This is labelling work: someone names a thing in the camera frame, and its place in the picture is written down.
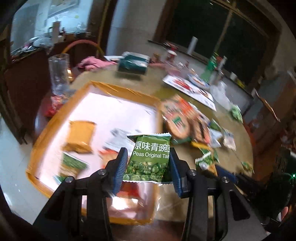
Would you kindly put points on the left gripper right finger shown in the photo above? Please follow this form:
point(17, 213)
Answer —
point(234, 219)

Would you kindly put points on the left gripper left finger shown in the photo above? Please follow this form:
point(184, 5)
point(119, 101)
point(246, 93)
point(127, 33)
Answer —
point(77, 210)

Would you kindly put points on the small olive snack packet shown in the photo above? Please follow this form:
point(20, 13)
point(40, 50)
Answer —
point(247, 167)

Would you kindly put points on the white Dole snack packet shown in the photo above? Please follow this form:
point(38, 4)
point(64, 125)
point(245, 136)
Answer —
point(228, 139)

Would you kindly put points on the green peas snack packet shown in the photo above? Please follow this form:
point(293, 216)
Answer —
point(149, 160)

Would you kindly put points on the green peas packet in box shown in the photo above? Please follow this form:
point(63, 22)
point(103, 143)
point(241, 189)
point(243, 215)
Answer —
point(70, 166)

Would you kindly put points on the orange cracker pack in box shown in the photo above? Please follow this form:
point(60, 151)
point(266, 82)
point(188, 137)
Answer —
point(107, 155)

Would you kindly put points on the yellow snack packet in box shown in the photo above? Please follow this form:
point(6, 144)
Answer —
point(79, 137)

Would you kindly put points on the white triangular snack packet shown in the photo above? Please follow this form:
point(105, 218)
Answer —
point(215, 137)

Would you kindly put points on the yellow cardboard tray box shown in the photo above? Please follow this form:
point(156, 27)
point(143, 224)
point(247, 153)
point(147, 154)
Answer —
point(109, 106)

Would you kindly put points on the brown square cracker pack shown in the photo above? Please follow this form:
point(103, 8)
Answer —
point(200, 132)

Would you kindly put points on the white packet in box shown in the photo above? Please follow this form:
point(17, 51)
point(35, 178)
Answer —
point(119, 140)

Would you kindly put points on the green leaf snack packet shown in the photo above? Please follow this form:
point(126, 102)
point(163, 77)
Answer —
point(215, 126)

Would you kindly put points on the wooden chair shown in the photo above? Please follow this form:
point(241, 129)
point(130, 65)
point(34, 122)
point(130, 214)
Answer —
point(259, 117)

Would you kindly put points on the round cracker pack front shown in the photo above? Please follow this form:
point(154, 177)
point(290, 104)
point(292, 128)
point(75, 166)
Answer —
point(177, 124)

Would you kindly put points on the round cracker pack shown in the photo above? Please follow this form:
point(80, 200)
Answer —
point(169, 106)
point(177, 124)

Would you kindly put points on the orange square cracker pack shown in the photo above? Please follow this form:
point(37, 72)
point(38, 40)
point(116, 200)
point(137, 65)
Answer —
point(185, 108)

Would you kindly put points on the green cloth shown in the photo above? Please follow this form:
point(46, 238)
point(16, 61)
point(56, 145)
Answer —
point(236, 113)

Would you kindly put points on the printed paper flyer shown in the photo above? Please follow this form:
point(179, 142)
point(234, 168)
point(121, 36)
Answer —
point(191, 90)

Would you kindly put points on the round cracker pack back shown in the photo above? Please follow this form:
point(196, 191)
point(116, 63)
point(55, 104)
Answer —
point(169, 106)

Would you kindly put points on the clear plastic bag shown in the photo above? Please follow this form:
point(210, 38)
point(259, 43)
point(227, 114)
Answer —
point(218, 92)

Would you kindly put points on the blue white ceramic plate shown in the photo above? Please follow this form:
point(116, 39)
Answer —
point(198, 82)

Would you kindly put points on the white cup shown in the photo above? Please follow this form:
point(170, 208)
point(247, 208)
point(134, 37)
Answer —
point(233, 76)

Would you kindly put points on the green plastic bottle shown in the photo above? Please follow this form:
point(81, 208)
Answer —
point(212, 64)

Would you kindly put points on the pink cloth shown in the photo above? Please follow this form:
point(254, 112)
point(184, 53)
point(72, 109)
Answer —
point(91, 63)

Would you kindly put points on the teal tissue pack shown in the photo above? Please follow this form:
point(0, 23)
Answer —
point(134, 63)

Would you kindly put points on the white red jar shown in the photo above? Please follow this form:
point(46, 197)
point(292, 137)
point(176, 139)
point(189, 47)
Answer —
point(171, 56)

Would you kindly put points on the white paper roll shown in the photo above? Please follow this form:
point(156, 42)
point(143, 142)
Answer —
point(192, 46)

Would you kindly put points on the orange hoop chair back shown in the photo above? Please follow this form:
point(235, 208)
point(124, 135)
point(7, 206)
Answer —
point(85, 47)

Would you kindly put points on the white electric kettle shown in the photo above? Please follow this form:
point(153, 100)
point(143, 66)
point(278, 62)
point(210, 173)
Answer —
point(54, 32)

